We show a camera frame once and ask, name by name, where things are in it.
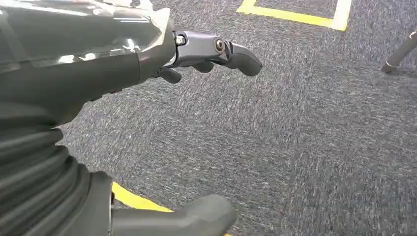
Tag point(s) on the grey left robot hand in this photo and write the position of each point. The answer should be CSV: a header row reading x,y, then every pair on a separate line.
x,y
81,49

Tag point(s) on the ribbed grey left robot arm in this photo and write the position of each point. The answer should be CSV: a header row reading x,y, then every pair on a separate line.
x,y
32,179

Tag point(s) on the yellow floor tape strip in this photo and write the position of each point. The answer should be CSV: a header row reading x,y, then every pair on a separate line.
x,y
137,199

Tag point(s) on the yellow floor tape outline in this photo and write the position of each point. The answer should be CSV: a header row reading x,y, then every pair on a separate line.
x,y
293,14

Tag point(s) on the grey metal pole leg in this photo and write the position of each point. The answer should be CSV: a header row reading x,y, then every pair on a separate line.
x,y
400,52

